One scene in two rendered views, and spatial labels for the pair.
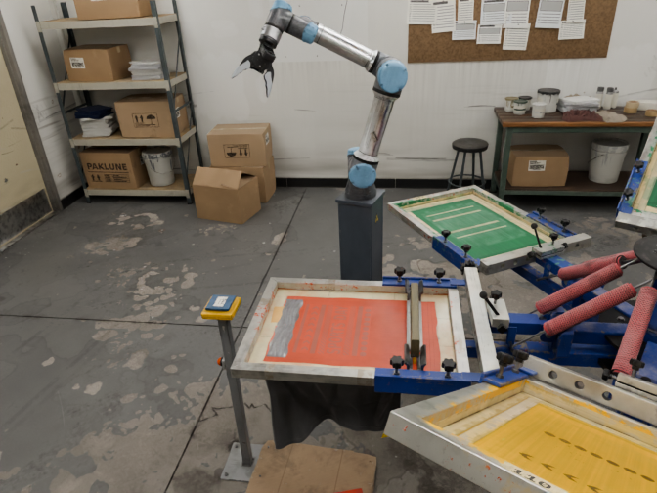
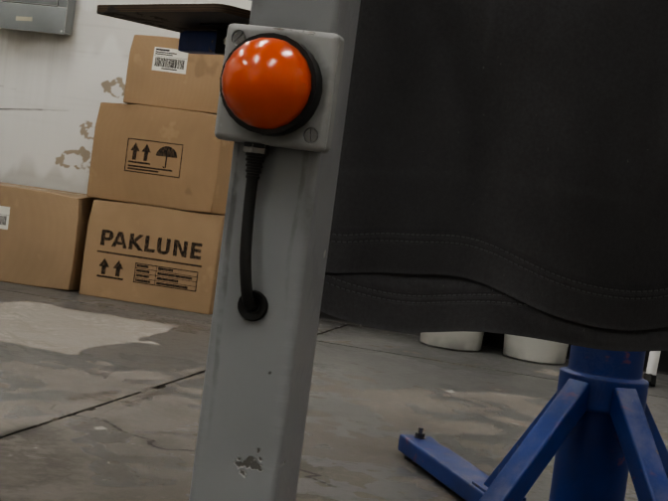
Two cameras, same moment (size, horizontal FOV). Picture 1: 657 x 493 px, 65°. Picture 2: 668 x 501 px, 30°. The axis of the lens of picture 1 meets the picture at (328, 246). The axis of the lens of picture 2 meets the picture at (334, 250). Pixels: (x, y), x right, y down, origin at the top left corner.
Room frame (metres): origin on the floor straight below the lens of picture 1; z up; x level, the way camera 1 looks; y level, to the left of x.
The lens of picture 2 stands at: (1.69, 1.01, 0.61)
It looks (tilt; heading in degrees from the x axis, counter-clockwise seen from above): 3 degrees down; 275
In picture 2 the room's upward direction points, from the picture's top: 7 degrees clockwise
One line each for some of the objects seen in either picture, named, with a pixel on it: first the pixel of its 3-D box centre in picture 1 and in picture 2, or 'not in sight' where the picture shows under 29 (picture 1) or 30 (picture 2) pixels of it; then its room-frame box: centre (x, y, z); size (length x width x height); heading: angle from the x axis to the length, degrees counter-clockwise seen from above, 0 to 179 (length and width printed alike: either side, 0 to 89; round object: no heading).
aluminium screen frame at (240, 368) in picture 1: (355, 326); not in sight; (1.55, -0.09, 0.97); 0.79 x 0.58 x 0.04; 81
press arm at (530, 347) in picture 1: (472, 349); not in sight; (1.48, -0.51, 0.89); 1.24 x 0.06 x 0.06; 81
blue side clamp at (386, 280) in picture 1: (418, 287); not in sight; (1.79, -0.37, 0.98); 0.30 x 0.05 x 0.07; 81
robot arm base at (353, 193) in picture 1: (360, 184); not in sight; (2.27, -0.17, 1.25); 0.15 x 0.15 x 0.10
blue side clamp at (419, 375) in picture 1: (421, 380); not in sight; (1.24, -0.28, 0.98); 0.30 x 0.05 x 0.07; 81
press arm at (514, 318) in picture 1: (512, 323); not in sight; (1.46, -0.64, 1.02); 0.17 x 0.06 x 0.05; 81
